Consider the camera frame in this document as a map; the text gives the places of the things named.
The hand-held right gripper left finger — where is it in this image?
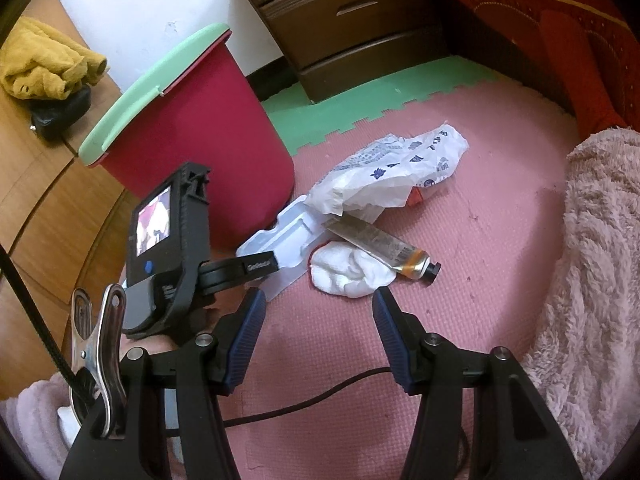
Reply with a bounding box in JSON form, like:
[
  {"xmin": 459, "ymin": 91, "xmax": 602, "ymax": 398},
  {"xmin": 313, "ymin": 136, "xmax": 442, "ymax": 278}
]
[{"xmin": 60, "ymin": 287, "xmax": 268, "ymax": 480}]

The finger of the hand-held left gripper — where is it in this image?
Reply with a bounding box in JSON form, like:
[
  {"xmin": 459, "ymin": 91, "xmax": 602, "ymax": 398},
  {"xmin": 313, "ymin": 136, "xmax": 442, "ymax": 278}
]
[{"xmin": 242, "ymin": 254, "xmax": 281, "ymax": 281}]

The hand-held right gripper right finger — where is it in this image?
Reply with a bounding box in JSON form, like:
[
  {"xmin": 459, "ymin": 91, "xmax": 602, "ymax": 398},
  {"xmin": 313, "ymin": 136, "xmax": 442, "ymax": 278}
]
[{"xmin": 372, "ymin": 286, "xmax": 583, "ymax": 480}]

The white plastic blister tray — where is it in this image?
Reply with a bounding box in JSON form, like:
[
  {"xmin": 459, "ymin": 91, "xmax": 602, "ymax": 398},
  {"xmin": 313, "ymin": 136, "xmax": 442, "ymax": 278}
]
[{"xmin": 235, "ymin": 195, "xmax": 331, "ymax": 303}]

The white tissue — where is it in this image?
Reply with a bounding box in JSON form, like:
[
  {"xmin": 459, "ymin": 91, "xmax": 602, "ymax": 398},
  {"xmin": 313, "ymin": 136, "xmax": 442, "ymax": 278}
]
[{"xmin": 309, "ymin": 240, "xmax": 399, "ymax": 301}]

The silver cream tube black cap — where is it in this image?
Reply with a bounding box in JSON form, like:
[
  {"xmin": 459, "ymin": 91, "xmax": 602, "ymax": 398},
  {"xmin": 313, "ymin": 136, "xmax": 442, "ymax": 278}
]
[{"xmin": 325, "ymin": 212, "xmax": 442, "ymax": 284}]

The red bin with green rim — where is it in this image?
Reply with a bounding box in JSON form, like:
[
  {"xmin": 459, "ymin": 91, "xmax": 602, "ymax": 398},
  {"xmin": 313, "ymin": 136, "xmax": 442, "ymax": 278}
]
[{"xmin": 79, "ymin": 24, "xmax": 296, "ymax": 251}]

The small orange label bottle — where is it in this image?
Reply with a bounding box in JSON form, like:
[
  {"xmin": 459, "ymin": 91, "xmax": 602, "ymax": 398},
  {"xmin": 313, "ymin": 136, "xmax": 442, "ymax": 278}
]
[{"xmin": 406, "ymin": 180, "xmax": 441, "ymax": 209}]

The white printed plastic bag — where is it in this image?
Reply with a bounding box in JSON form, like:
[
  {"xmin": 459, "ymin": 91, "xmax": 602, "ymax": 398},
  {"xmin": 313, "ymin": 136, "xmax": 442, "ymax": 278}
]
[{"xmin": 303, "ymin": 122, "xmax": 471, "ymax": 224}]

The pink foam mat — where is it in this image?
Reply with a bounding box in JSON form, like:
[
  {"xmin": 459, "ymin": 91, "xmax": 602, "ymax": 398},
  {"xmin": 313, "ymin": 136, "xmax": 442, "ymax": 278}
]
[{"xmin": 120, "ymin": 80, "xmax": 581, "ymax": 480}]

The metal spring clip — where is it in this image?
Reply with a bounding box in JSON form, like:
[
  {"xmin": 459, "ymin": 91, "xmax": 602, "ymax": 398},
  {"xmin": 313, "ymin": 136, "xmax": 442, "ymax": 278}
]
[{"xmin": 70, "ymin": 284, "xmax": 130, "ymax": 441}]

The wooden wardrobe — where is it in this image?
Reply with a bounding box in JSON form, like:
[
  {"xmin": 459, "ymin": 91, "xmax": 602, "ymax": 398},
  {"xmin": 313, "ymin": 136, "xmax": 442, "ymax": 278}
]
[{"xmin": 0, "ymin": 0, "xmax": 146, "ymax": 401}]

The black pouch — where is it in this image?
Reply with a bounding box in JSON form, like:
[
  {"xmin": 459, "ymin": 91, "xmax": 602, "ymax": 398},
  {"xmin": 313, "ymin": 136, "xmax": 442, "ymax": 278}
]
[{"xmin": 30, "ymin": 85, "xmax": 94, "ymax": 140}]

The brown nightstand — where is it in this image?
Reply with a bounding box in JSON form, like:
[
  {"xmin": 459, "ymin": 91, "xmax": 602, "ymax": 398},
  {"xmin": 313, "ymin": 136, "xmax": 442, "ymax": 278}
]
[{"xmin": 225, "ymin": 0, "xmax": 451, "ymax": 106}]

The green foam mat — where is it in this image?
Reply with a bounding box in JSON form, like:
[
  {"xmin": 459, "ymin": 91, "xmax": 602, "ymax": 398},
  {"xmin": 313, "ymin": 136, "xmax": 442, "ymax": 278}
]
[{"xmin": 260, "ymin": 55, "xmax": 506, "ymax": 146}]

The yellow cloth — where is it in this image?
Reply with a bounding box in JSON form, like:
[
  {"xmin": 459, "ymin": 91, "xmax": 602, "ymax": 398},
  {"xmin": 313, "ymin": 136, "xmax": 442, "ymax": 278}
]
[{"xmin": 0, "ymin": 16, "xmax": 110, "ymax": 101}]

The brown nightstand drawer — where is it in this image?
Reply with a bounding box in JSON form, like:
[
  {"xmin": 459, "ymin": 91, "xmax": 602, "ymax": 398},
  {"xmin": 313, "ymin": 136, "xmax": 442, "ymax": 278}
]
[{"xmin": 261, "ymin": 0, "xmax": 431, "ymax": 58}]

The red bed cover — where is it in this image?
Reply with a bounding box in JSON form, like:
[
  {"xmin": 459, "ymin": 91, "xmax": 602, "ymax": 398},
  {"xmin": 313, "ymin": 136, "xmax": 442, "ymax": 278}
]
[{"xmin": 417, "ymin": 0, "xmax": 640, "ymax": 133}]

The black cable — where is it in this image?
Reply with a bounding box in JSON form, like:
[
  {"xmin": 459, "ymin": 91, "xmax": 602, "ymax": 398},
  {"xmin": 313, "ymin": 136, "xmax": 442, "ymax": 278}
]
[{"xmin": 0, "ymin": 245, "xmax": 471, "ymax": 466}]

